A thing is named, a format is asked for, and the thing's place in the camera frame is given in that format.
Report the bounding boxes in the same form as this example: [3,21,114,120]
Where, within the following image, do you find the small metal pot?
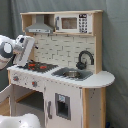
[63,70,81,78]

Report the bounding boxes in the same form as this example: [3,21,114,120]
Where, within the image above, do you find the black toy faucet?
[76,50,94,70]

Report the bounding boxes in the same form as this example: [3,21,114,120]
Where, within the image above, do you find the right red stove knob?
[32,81,37,87]

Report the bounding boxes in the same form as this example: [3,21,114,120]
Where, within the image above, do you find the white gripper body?
[13,35,35,66]

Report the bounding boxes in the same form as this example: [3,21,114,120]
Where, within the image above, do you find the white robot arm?
[0,35,41,128]

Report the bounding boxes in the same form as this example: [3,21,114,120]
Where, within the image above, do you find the wooden toy kitchen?
[8,10,115,128]

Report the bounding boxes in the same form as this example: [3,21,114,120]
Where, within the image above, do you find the grey cabinet door handle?
[47,101,52,119]

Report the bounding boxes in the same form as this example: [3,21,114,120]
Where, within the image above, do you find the grey range hood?
[25,15,53,34]

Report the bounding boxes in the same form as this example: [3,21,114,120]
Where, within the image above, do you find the left red stove knob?
[13,76,19,81]

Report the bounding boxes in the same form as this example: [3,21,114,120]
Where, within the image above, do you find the toy microwave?
[55,14,93,34]

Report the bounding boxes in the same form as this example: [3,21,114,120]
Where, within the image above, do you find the white oven door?
[0,85,13,103]

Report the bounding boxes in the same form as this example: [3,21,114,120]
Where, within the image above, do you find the black stovetop red burners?
[19,60,59,74]

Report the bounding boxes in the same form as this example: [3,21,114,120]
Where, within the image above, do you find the red stove knob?
[13,76,19,81]
[32,81,37,87]

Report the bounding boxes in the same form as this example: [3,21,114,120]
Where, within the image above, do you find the grey sink basin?
[52,67,92,81]

